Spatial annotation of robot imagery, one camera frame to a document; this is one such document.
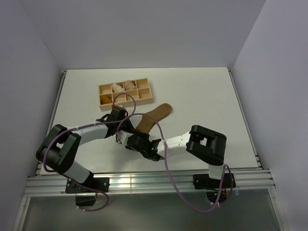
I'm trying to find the mustard yellow sock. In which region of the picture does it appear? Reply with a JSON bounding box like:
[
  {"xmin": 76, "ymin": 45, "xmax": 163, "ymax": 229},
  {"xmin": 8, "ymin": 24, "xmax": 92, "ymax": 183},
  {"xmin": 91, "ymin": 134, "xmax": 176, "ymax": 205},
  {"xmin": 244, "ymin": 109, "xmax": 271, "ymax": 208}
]
[{"xmin": 100, "ymin": 95, "xmax": 113, "ymax": 105}]

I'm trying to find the brown sock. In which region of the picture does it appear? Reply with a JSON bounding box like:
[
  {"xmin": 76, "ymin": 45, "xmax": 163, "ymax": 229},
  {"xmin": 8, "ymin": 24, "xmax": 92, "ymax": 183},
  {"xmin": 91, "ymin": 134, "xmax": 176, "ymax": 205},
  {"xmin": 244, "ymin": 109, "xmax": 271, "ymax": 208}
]
[{"xmin": 135, "ymin": 103, "xmax": 172, "ymax": 134}]

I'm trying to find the wooden compartment tray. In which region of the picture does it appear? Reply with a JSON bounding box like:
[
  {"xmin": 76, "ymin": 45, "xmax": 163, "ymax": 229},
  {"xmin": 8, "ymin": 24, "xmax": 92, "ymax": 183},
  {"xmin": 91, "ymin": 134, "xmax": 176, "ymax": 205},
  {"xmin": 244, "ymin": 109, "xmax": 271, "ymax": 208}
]
[{"xmin": 98, "ymin": 78, "xmax": 154, "ymax": 111}]

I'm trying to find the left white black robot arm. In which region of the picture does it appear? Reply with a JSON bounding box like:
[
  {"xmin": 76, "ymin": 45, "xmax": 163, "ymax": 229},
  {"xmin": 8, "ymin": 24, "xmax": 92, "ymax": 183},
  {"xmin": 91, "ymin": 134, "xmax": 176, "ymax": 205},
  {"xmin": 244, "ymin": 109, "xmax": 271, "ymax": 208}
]
[{"xmin": 36, "ymin": 106, "xmax": 128, "ymax": 192}]

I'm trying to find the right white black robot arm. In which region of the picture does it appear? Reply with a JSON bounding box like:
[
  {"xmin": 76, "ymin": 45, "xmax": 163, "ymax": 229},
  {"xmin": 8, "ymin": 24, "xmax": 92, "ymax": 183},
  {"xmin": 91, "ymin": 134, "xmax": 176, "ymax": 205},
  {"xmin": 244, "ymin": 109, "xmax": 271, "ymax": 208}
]
[{"xmin": 118, "ymin": 125, "xmax": 227, "ymax": 188}]

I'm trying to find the beige rolled sock left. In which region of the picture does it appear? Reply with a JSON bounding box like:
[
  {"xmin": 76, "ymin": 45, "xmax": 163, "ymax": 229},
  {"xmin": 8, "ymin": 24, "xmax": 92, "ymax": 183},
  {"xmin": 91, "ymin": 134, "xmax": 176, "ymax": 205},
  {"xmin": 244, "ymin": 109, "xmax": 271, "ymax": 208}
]
[{"xmin": 111, "ymin": 83, "xmax": 124, "ymax": 92}]

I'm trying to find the beige rolled sock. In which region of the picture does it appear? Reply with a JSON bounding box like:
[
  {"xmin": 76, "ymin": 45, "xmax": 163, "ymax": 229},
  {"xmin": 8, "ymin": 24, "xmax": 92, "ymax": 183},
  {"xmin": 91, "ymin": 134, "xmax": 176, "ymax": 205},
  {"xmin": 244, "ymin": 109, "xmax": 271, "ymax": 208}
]
[
  {"xmin": 124, "ymin": 80, "xmax": 136, "ymax": 90},
  {"xmin": 111, "ymin": 83, "xmax": 124, "ymax": 92}
]

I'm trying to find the beige rolled sock right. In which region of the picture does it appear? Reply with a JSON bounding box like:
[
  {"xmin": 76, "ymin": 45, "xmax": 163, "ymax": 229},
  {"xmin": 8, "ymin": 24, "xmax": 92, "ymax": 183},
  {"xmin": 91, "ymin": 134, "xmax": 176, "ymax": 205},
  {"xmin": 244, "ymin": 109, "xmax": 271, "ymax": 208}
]
[{"xmin": 124, "ymin": 80, "xmax": 136, "ymax": 90}]

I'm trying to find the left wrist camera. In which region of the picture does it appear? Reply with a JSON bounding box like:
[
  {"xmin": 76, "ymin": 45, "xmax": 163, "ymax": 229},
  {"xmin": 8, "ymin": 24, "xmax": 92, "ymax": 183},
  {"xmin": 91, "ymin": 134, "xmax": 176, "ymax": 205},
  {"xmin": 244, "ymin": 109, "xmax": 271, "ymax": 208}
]
[{"xmin": 112, "ymin": 104, "xmax": 125, "ymax": 109}]

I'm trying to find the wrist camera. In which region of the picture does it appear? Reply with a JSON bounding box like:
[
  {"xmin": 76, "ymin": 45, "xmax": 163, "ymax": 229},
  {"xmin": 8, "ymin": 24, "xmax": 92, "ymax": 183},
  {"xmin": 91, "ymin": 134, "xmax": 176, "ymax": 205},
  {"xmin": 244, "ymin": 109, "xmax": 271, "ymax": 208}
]
[
  {"xmin": 116, "ymin": 130, "xmax": 132, "ymax": 146},
  {"xmin": 112, "ymin": 104, "xmax": 125, "ymax": 109}
]

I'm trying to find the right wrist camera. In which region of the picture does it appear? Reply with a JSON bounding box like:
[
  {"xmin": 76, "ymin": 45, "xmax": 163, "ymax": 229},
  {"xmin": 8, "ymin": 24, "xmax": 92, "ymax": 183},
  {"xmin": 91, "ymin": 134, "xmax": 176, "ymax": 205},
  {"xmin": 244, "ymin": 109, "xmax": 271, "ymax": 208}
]
[{"xmin": 116, "ymin": 130, "xmax": 132, "ymax": 146}]

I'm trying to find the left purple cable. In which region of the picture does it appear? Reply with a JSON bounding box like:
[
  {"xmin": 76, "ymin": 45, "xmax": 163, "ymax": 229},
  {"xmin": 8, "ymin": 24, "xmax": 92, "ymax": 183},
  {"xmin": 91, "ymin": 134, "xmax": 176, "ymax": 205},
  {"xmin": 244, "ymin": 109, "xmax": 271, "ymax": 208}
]
[{"xmin": 44, "ymin": 93, "xmax": 137, "ymax": 212}]

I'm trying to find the purple cable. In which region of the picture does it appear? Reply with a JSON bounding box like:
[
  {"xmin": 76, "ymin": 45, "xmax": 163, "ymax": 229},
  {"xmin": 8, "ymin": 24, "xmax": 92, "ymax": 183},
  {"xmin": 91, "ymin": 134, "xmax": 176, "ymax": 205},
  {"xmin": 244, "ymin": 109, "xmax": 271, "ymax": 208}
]
[
  {"xmin": 44, "ymin": 93, "xmax": 137, "ymax": 212},
  {"xmin": 115, "ymin": 113, "xmax": 233, "ymax": 214}
]

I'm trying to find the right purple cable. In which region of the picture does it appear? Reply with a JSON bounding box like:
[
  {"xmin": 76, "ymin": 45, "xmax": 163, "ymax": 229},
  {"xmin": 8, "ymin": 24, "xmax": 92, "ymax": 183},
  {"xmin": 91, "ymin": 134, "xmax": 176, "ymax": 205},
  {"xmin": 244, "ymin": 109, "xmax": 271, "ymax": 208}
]
[{"xmin": 115, "ymin": 113, "xmax": 233, "ymax": 214}]

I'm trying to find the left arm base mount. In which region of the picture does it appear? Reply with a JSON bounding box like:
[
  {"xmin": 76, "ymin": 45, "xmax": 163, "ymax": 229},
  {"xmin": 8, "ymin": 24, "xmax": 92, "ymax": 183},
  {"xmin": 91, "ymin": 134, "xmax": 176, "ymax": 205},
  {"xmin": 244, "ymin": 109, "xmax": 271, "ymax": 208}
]
[{"xmin": 65, "ymin": 177, "xmax": 110, "ymax": 212}]

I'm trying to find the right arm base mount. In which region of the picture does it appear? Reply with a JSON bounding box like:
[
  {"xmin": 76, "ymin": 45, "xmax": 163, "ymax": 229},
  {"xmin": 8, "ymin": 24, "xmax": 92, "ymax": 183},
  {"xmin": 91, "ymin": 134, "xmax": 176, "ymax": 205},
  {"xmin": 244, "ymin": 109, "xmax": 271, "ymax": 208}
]
[{"xmin": 193, "ymin": 173, "xmax": 236, "ymax": 203}]

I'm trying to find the aluminium rail frame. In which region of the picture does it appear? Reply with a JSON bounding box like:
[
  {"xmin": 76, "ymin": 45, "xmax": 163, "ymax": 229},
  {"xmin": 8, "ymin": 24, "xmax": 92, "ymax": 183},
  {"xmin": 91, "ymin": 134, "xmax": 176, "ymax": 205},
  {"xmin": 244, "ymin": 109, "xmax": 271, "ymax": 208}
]
[{"xmin": 23, "ymin": 69, "xmax": 277, "ymax": 195}]

